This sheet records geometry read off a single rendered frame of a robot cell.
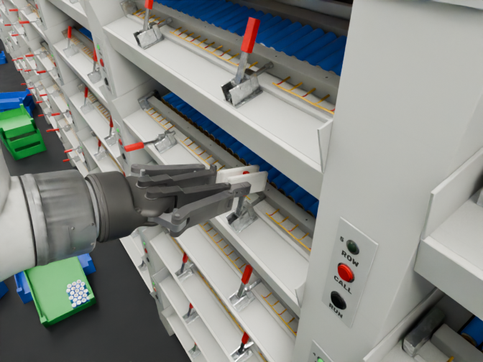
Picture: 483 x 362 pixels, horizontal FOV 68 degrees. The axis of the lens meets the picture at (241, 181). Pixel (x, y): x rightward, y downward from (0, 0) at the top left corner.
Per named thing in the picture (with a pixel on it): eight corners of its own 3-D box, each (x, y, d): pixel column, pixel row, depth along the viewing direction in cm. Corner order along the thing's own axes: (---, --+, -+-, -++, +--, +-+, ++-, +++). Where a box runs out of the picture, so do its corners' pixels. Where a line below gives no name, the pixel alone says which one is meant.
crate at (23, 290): (24, 304, 151) (16, 292, 146) (16, 272, 164) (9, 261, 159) (95, 271, 164) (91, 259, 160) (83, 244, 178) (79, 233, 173)
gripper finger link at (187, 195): (144, 187, 41) (148, 193, 40) (229, 176, 46) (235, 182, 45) (141, 215, 42) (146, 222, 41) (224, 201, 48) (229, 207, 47)
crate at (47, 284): (96, 302, 151) (94, 296, 145) (45, 328, 142) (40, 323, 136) (71, 243, 163) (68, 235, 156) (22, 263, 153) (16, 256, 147)
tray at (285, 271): (304, 323, 47) (295, 289, 40) (130, 133, 86) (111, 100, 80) (406, 232, 52) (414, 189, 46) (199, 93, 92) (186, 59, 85)
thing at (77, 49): (116, 118, 93) (88, 71, 83) (59, 56, 132) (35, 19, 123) (182, 81, 98) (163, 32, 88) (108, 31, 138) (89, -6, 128)
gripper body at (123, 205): (78, 216, 43) (152, 202, 48) (100, 261, 37) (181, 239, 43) (76, 160, 39) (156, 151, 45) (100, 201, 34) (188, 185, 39)
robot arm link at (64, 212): (40, 286, 34) (104, 268, 38) (31, 207, 30) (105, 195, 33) (24, 230, 40) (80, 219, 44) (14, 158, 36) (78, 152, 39)
